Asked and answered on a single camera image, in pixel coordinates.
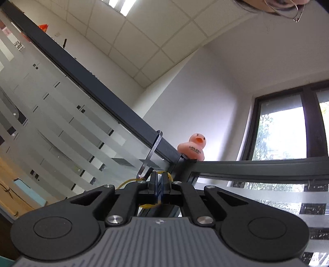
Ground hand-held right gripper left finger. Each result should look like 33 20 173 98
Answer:
68 171 162 226

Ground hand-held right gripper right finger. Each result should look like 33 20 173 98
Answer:
162 171 254 226

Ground yellow rubber band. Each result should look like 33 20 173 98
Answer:
117 170 174 208

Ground pink rubber duck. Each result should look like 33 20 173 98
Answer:
177 133 207 162

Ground frosted striped glass partition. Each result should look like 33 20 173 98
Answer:
0 5 183 224

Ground dark-framed window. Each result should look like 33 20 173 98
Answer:
244 79 329 162

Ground ceiling light panel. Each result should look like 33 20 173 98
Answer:
101 0 138 17

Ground person's face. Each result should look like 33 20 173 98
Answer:
233 0 309 13

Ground metal-rimmed eyeglasses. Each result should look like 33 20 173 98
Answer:
264 0 305 23

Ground metal door handle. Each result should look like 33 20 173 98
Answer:
136 130 164 180

